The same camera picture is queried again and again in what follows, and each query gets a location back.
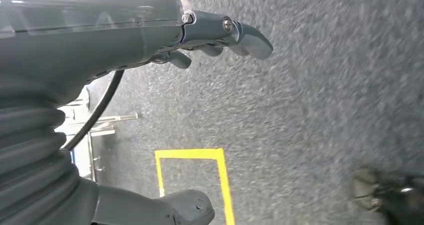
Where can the yellow floor tape rectangle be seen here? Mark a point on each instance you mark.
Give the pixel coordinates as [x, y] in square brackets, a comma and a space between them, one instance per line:
[188, 153]

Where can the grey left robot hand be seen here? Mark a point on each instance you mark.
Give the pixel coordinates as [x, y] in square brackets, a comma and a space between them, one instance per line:
[82, 34]

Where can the steel workbench table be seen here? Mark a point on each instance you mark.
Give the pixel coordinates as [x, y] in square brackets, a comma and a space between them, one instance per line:
[119, 117]

